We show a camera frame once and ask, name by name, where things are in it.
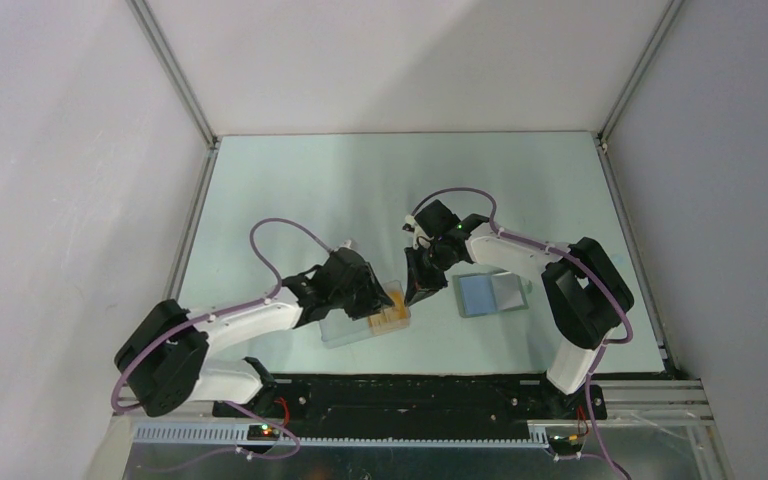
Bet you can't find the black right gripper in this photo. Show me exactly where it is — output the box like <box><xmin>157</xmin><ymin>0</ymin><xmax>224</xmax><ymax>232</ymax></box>
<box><xmin>404</xmin><ymin>240</ymin><xmax>458</xmax><ymax>307</ymax></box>

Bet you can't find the orange VIP card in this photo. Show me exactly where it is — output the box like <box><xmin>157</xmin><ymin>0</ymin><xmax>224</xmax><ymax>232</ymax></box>
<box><xmin>367</xmin><ymin>290</ymin><xmax>410</xmax><ymax>336</ymax></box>

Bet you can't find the clear plastic tray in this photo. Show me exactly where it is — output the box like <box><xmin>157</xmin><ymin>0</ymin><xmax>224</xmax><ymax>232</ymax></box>
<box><xmin>319</xmin><ymin>280</ymin><xmax>404</xmax><ymax>349</ymax></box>

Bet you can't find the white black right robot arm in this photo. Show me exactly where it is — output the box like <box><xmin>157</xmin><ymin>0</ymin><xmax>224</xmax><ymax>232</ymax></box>
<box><xmin>403</xmin><ymin>200</ymin><xmax>635</xmax><ymax>418</ymax></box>

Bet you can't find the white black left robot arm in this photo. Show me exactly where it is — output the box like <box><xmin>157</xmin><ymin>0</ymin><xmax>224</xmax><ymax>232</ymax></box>
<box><xmin>111</xmin><ymin>247</ymin><xmax>394</xmax><ymax>417</ymax></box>

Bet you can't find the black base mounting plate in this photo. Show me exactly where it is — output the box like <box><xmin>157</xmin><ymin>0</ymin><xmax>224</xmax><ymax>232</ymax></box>
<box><xmin>211</xmin><ymin>370</ymin><xmax>607</xmax><ymax>444</ymax></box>

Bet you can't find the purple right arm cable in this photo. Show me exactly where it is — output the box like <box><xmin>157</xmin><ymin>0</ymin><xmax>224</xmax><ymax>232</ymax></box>
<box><xmin>410</xmin><ymin>186</ymin><xmax>635</xmax><ymax>480</ymax></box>

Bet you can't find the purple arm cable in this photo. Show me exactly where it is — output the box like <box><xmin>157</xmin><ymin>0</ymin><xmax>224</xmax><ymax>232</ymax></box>
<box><xmin>410</xmin><ymin>186</ymin><xmax>635</xmax><ymax>480</ymax></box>
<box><xmin>110</xmin><ymin>217</ymin><xmax>336</xmax><ymax>412</ymax></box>

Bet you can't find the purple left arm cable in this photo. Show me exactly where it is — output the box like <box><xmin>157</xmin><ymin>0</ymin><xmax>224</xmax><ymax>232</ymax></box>
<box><xmin>110</xmin><ymin>217</ymin><xmax>336</xmax><ymax>412</ymax></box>

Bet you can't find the aluminium frame rail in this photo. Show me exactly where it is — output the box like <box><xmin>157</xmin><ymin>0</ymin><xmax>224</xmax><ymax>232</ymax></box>
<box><xmin>112</xmin><ymin>378</ymin><xmax>717</xmax><ymax>449</ymax></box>

